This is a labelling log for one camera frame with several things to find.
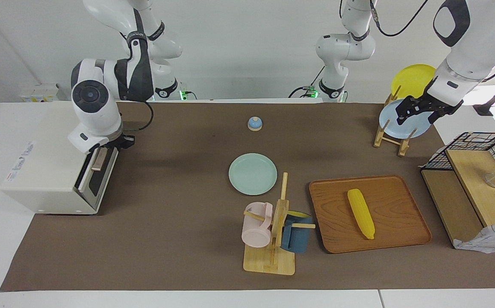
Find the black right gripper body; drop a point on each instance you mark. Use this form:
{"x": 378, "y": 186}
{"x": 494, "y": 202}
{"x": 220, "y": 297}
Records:
{"x": 121, "y": 141}

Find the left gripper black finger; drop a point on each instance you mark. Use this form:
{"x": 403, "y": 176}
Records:
{"x": 434, "y": 118}
{"x": 402, "y": 119}

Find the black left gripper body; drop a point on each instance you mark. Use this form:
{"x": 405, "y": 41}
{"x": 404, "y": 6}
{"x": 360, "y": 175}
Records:
{"x": 429, "y": 106}

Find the yellow corn cob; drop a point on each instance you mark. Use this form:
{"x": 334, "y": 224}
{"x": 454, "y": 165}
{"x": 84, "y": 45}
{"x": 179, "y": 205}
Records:
{"x": 360, "y": 211}

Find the pale green plate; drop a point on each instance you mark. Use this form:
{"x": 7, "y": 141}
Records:
{"x": 252, "y": 174}

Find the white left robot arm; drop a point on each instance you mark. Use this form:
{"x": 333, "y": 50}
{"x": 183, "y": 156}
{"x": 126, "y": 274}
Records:
{"x": 474, "y": 47}

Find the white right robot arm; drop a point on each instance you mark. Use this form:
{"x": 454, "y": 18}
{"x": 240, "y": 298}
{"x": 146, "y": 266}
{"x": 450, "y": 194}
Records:
{"x": 98, "y": 102}

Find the white toaster oven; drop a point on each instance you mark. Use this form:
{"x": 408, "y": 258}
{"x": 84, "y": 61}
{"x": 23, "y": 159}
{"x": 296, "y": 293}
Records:
{"x": 46, "y": 167}

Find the light blue plate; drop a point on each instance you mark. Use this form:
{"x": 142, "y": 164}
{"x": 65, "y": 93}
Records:
{"x": 408, "y": 128}

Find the wooden plate rack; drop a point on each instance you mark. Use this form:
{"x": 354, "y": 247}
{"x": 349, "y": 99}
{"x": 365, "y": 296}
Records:
{"x": 402, "y": 147}

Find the yellow plate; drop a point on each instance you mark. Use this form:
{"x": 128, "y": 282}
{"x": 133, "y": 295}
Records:
{"x": 412, "y": 79}

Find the clear glass cup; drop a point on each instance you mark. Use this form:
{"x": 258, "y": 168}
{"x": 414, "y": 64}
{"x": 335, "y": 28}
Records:
{"x": 493, "y": 179}

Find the wooden two-tier shelf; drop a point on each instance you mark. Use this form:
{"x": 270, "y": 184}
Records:
{"x": 482, "y": 196}

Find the white power box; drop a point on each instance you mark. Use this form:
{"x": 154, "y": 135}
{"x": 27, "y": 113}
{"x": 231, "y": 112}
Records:
{"x": 40, "y": 93}

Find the brown table mat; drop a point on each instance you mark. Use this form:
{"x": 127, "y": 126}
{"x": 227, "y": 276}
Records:
{"x": 187, "y": 239}

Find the brown wooden tray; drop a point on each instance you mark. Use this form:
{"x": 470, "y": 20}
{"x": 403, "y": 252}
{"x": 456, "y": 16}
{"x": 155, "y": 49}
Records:
{"x": 328, "y": 214}

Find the blue call bell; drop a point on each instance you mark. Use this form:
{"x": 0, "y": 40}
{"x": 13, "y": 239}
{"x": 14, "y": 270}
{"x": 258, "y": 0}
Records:
{"x": 254, "y": 124}

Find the dark blue mug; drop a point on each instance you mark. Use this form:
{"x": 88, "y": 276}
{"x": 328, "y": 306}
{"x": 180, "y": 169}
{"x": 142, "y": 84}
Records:
{"x": 296, "y": 237}

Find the pink mug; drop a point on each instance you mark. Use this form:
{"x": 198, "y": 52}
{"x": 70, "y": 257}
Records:
{"x": 256, "y": 233}

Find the wooden mug tree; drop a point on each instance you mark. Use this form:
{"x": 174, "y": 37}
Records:
{"x": 269, "y": 261}

